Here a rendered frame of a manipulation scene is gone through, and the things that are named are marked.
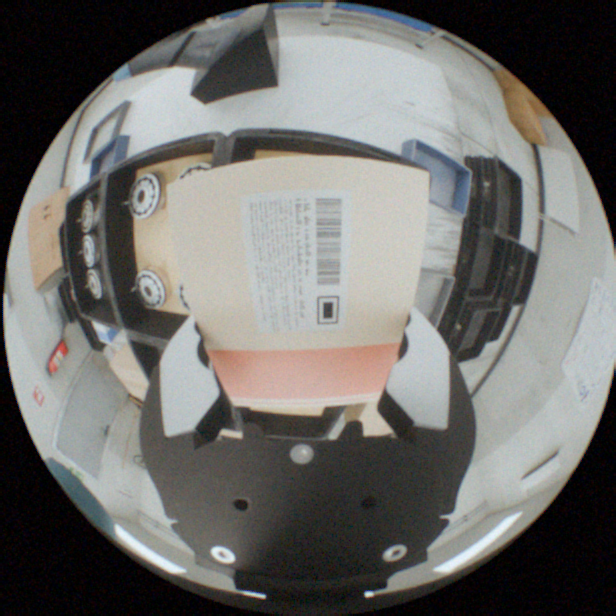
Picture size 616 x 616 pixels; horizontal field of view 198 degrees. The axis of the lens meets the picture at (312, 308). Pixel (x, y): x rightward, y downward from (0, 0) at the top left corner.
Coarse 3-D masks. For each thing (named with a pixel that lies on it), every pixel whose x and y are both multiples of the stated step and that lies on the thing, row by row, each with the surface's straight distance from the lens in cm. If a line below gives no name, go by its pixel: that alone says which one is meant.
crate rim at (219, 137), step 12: (216, 132) 32; (168, 144) 36; (180, 144) 35; (216, 144) 31; (132, 156) 43; (144, 156) 40; (216, 156) 31; (108, 180) 50; (108, 264) 50; (108, 276) 52; (120, 312) 55; (144, 336) 52; (156, 336) 49
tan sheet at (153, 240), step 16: (176, 160) 47; (192, 160) 44; (208, 160) 42; (176, 176) 46; (144, 224) 52; (160, 224) 48; (144, 240) 53; (160, 240) 49; (144, 256) 54; (160, 256) 50; (176, 272) 49; (176, 288) 51; (176, 304) 53
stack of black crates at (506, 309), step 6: (492, 300) 155; (498, 300) 150; (504, 300) 181; (504, 306) 181; (504, 312) 181; (510, 312) 178; (498, 318) 186; (504, 318) 182; (498, 324) 186; (504, 324) 182; (498, 330) 186; (492, 336) 186; (498, 336) 187
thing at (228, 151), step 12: (240, 132) 31; (252, 132) 30; (264, 132) 30; (276, 132) 30; (288, 132) 29; (300, 132) 29; (312, 132) 29; (228, 144) 31; (336, 144) 29; (348, 144) 29; (360, 144) 30; (228, 156) 30; (384, 156) 30; (396, 156) 31; (420, 168) 33
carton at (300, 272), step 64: (192, 192) 10; (256, 192) 9; (320, 192) 8; (384, 192) 9; (192, 256) 10; (256, 256) 9; (320, 256) 9; (384, 256) 10; (256, 320) 11; (320, 320) 10; (384, 320) 11; (256, 384) 14; (320, 384) 14; (384, 384) 16
